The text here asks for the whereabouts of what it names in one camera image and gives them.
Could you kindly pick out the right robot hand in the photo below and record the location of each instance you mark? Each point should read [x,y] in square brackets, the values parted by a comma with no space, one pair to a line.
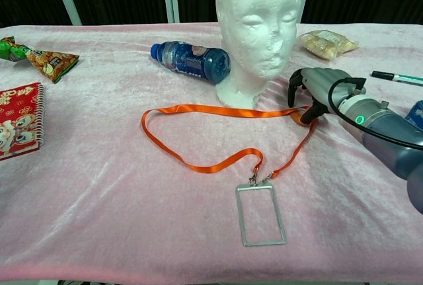
[324,83]

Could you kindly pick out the clear badge holder frame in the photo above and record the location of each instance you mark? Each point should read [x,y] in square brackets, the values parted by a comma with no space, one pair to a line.
[264,242]

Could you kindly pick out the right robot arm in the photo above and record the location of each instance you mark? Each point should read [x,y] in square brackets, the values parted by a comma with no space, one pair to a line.
[390,133]

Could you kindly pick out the white foam mannequin head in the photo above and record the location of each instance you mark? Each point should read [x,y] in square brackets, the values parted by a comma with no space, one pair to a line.
[257,17]

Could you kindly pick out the clear bag beige snacks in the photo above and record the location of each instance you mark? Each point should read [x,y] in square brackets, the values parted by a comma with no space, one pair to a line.
[327,45]

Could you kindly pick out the green marker black cap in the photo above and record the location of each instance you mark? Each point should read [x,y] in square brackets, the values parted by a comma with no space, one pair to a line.
[383,74]

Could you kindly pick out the blue cookie box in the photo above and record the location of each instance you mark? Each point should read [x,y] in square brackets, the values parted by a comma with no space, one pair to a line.
[417,113]

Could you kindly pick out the blue water bottle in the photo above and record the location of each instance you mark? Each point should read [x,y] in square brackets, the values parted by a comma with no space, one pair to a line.
[191,61]

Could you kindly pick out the pink velvet table cloth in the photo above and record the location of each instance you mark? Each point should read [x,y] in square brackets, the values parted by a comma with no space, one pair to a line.
[132,199]

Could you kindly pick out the green orange snack bag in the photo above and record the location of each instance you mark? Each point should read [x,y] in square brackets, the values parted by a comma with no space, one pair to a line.
[49,61]

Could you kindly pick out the red spiral notebook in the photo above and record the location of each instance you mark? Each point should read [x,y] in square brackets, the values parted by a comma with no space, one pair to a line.
[20,119]

